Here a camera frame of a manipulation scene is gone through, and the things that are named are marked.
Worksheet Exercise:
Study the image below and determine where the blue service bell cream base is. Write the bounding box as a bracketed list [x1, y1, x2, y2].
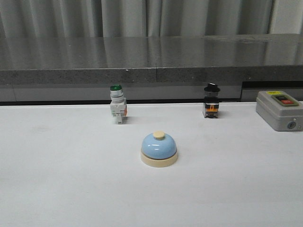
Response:
[141, 131, 178, 168]

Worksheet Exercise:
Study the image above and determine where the grey stone counter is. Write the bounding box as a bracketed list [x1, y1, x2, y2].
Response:
[0, 34, 303, 105]

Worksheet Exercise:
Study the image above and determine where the black selector switch orange body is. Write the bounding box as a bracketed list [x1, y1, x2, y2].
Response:
[203, 83, 220, 118]

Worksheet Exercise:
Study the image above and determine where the grey curtain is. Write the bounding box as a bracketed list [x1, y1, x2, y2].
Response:
[0, 0, 303, 38]

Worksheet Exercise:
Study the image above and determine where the green pushbutton switch white body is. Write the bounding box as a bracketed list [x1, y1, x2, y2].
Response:
[110, 84, 127, 124]

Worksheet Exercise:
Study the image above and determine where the grey control box red button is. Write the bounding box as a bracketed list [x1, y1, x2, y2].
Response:
[256, 90, 303, 131]

